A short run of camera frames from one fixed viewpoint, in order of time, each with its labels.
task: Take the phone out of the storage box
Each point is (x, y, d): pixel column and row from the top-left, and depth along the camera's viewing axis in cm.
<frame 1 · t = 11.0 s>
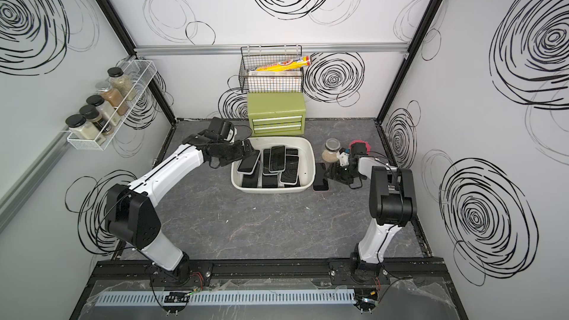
left hand: (246, 153, 86), fingers open
right hand: (333, 176, 97), fingers open
white plastic storage box: (280, 164, 99), point 5 cm above the table
black phone in box: (250, 181, 96), point 2 cm above the table
black phone in box 2: (270, 181, 96), point 3 cm above the table
green metal tool chest: (276, 113, 101), point 18 cm above the table
glass jar with powder: (331, 147, 99), point 10 cm above the table

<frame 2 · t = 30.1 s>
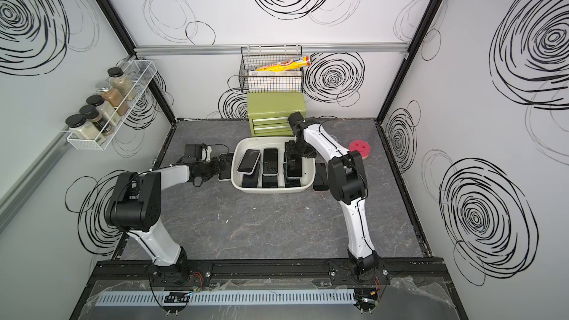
left hand: (223, 166, 98), fingers open
right hand: (297, 155, 97), fingers open
phone left of box: (226, 172, 91), point 9 cm above the table
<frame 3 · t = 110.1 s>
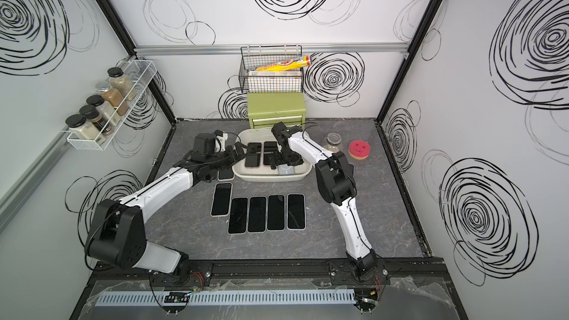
left hand: (244, 153, 86), fingers open
right hand: (284, 164, 98), fingers open
phone in front row: (238, 215, 91), on the table
phone in front row 2: (257, 215, 87), point 2 cm above the table
phone in front row 3: (275, 212, 88), on the table
phone in front row 4: (295, 212, 89), on the table
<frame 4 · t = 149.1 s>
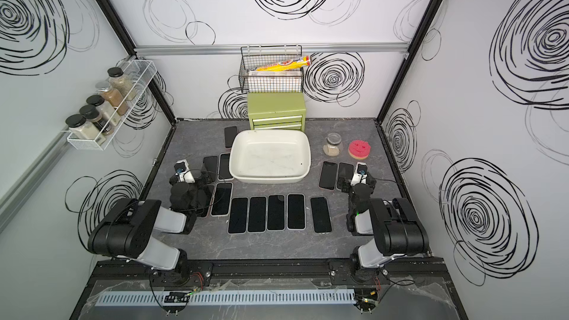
left hand: (191, 166, 89), fingers open
right hand: (358, 171, 89), fingers open
pink case phone: (230, 135, 117), on the table
clear case phone: (321, 215, 88), on the table
